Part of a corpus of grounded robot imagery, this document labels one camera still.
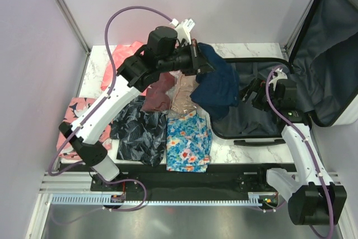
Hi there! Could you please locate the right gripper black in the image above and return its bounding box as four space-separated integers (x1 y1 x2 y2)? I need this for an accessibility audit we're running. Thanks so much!
236 77 280 113

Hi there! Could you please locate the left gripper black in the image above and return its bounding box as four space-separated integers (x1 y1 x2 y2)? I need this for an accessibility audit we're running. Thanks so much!
159 39 215 77

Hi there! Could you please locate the navy blue garment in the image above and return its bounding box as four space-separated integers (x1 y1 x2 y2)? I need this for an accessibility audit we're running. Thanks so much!
190 43 239 121

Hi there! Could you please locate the beige bra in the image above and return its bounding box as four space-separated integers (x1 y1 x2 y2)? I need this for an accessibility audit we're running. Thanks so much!
171 74 198 115

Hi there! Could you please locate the maroon garment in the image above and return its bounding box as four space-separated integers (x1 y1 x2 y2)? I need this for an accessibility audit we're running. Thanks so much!
141 73 175 112

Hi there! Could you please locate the blue floral garment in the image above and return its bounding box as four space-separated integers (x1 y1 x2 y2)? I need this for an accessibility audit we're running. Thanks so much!
166 110 212 173

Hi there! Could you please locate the white suitcase with dark lining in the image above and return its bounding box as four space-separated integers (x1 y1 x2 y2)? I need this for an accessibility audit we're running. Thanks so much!
210 0 358 147

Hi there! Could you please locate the coral pink tie-dye garment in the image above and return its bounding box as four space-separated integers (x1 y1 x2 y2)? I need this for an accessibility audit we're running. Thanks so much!
101 41 143 91

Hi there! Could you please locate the black leaf print garment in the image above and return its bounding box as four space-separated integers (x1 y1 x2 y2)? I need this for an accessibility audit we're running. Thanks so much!
110 96 167 167

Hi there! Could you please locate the pink navy floral garment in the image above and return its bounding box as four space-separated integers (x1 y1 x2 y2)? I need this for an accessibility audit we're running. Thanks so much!
59 97 112 160

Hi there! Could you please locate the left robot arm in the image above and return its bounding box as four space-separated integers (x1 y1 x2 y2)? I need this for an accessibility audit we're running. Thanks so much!
59 26 214 190

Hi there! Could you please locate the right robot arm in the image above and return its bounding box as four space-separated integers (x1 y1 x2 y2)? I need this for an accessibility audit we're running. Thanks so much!
240 76 347 226

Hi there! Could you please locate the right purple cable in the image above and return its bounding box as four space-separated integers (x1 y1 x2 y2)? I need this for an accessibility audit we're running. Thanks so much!
265 65 336 238

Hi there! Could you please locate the purple cable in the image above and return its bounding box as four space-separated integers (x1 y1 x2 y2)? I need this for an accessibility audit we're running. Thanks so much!
46 6 180 177
265 65 336 238

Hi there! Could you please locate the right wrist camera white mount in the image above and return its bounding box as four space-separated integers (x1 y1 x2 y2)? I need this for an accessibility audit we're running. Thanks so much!
269 68 288 89

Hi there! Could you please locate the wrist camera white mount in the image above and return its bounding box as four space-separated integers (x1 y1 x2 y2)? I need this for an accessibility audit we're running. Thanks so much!
269 68 288 89
169 18 195 44

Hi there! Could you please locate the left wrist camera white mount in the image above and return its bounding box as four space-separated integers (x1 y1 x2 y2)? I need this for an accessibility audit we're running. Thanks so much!
169 18 195 44

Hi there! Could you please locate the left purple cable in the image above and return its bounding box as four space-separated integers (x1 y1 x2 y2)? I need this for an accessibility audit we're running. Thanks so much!
46 6 180 177

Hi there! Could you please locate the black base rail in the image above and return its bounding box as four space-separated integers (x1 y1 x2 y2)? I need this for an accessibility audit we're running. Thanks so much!
90 163 296 200

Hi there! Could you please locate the right aluminium frame post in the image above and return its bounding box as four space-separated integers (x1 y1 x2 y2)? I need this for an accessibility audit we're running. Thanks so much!
280 0 314 54

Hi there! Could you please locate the aluminium frame post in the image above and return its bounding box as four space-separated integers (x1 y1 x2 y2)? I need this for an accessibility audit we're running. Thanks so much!
55 0 91 55
280 0 314 54

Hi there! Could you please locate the left aluminium frame post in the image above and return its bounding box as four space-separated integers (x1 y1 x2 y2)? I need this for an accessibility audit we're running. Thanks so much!
55 0 91 55

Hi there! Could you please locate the light blue cable duct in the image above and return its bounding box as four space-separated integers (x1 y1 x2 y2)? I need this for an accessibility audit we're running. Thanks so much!
50 193 270 207

